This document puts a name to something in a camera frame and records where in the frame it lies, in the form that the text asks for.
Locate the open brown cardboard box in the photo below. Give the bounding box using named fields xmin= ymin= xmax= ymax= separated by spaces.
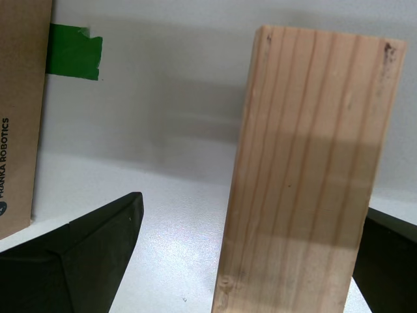
xmin=0 ymin=0 xmax=53 ymax=241

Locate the light wooden block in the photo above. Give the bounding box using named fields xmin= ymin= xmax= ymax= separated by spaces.
xmin=210 ymin=25 xmax=408 ymax=313

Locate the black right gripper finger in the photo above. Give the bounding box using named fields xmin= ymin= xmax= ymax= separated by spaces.
xmin=0 ymin=191 xmax=145 ymax=313
xmin=353 ymin=207 xmax=417 ymax=313

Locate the green tape strip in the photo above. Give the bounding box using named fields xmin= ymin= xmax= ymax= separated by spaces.
xmin=45 ymin=23 xmax=104 ymax=82

